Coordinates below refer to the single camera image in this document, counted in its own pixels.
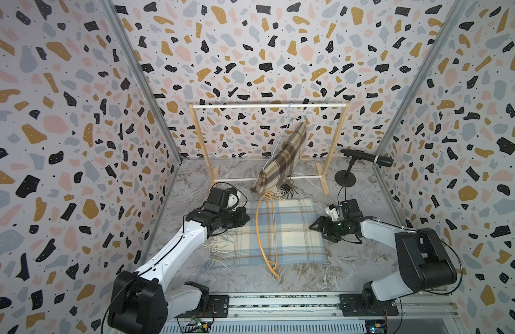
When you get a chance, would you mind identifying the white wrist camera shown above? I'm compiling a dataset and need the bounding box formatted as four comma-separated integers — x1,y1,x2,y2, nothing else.
325,205,341,221
227,189,242,210

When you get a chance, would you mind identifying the aluminium corner profile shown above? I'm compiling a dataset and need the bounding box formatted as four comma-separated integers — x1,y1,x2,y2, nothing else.
376,0,469,155
98,0,182,165

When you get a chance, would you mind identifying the aluminium corner profile left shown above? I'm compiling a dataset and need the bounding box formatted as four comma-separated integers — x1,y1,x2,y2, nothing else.
98,0,182,165

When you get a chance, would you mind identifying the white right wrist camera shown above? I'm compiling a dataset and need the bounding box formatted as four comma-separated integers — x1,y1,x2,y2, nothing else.
325,205,341,221

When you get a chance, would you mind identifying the blue plaid scarf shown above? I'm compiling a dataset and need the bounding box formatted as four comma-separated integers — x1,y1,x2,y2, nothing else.
204,198,328,268

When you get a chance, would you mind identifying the brown plaid scarf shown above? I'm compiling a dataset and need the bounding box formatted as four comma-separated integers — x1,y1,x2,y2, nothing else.
250,122,307,194

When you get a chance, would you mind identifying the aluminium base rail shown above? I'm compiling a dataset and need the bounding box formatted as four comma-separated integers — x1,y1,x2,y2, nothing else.
161,292,466,333

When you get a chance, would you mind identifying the green circuit board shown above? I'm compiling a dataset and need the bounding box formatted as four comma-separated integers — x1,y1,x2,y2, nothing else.
184,321,212,333
365,320,388,334

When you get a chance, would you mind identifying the black microphone on stand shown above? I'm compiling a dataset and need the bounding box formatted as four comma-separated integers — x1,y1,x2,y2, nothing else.
334,148,395,189

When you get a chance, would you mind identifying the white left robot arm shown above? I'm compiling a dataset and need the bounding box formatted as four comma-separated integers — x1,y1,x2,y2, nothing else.
102,182,250,333

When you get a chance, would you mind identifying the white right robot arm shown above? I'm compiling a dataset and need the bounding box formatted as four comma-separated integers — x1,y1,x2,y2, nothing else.
310,199,458,316

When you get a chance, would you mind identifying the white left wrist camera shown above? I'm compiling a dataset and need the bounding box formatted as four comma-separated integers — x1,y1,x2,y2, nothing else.
227,189,242,210

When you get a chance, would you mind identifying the wooden clothes rack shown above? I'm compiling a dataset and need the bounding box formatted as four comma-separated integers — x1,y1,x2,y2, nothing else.
189,102,351,195

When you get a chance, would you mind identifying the green circuit board right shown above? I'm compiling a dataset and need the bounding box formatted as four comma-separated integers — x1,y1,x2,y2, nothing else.
365,320,388,334

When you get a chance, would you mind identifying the green circuit board left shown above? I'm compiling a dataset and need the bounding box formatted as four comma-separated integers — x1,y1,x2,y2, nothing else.
184,321,212,333

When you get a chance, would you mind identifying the aluminium corner profile right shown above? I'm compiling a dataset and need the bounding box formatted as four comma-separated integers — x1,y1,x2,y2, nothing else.
376,0,469,155

